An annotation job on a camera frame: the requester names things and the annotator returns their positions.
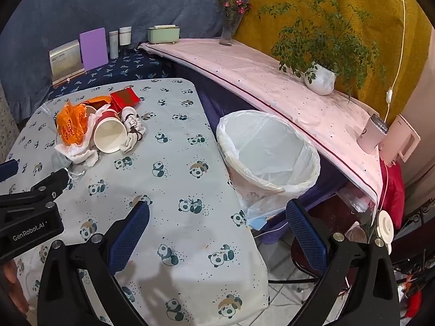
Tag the white round device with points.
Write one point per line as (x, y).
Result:
(385, 227)

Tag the grey face mask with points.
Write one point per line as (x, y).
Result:
(60, 161)

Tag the blue face mask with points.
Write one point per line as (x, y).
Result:
(258, 224)

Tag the panda print tablecloth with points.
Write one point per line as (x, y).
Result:
(153, 142)

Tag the red cloth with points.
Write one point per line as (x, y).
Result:
(394, 193)

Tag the white bottle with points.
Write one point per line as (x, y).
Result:
(113, 44)

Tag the pink tumbler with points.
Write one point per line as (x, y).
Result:
(370, 137)

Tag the purple cloth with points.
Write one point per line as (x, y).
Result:
(217, 98)

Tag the red envelope packet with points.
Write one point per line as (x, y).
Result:
(125, 98)

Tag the gold box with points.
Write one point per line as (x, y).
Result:
(64, 61)

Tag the dark red stool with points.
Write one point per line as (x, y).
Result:
(326, 217)

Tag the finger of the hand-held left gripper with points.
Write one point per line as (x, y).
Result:
(8, 170)
(51, 185)

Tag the orange plastic bag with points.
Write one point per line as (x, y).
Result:
(71, 124)

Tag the red white paper cup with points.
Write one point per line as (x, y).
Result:
(108, 135)

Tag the white capped jar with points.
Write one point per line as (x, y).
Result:
(125, 35)

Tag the beige cloth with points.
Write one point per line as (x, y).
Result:
(134, 125)

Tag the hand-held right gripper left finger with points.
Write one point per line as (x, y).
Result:
(131, 234)

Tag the white tissue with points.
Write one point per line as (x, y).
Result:
(81, 152)

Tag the green plant in white pot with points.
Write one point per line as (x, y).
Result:
(319, 79)

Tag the green tissue box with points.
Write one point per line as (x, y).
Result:
(163, 34)

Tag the navy printed cloth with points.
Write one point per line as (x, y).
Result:
(136, 68)

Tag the glass vase with pink flowers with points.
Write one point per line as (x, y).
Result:
(226, 35)

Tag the pink kettle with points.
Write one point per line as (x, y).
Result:
(401, 135)

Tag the bin with white bag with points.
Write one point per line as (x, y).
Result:
(265, 149)

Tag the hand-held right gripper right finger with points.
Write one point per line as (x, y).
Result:
(306, 237)

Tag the blue grey backdrop cloth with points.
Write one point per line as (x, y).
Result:
(85, 3)

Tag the pink tablecloth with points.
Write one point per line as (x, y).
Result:
(255, 74)

